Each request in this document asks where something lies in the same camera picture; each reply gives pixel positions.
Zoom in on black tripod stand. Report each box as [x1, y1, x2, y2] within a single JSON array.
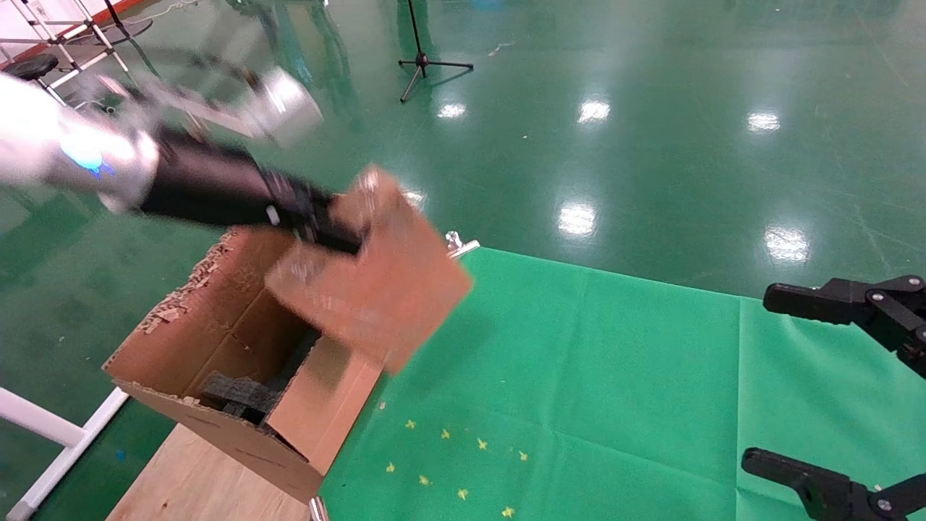
[[398, 0, 475, 103]]

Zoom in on green table cloth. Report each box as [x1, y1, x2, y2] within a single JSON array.
[[318, 247, 926, 521]]

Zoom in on black foam padding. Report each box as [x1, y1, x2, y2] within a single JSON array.
[[197, 327, 323, 426]]

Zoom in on large open cardboard carton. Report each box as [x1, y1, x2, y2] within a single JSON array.
[[103, 224, 386, 505]]

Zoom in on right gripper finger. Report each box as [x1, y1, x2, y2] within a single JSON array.
[[742, 447, 926, 521], [763, 274, 926, 378]]

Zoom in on black round stool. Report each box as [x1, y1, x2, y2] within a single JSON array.
[[3, 54, 116, 118]]

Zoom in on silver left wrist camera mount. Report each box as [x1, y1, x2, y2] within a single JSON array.
[[94, 67, 324, 150]]

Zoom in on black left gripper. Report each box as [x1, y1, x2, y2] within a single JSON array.
[[137, 129, 365, 255]]

